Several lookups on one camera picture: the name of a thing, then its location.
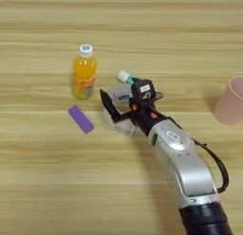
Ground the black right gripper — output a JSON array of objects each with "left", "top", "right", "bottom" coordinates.
[{"left": 99, "top": 88, "right": 175, "bottom": 137}]

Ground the clear tape roll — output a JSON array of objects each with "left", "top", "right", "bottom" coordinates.
[{"left": 102, "top": 82, "right": 142, "bottom": 136}]

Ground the purple eraser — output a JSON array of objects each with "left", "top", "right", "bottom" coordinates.
[{"left": 67, "top": 104, "right": 96, "bottom": 135}]

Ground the orange juice bottle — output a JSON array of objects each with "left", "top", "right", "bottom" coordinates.
[{"left": 70, "top": 43, "right": 99, "bottom": 100}]

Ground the pink plastic cup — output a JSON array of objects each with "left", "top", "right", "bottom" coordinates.
[{"left": 213, "top": 75, "right": 243, "bottom": 126}]

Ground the black box with white label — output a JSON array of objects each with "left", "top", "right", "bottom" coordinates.
[{"left": 130, "top": 79, "right": 157, "bottom": 108}]

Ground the green white glue stick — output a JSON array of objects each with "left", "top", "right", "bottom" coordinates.
[{"left": 116, "top": 69, "right": 144, "bottom": 85}]

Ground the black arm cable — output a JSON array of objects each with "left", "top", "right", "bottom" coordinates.
[{"left": 192, "top": 138, "right": 230, "bottom": 194}]

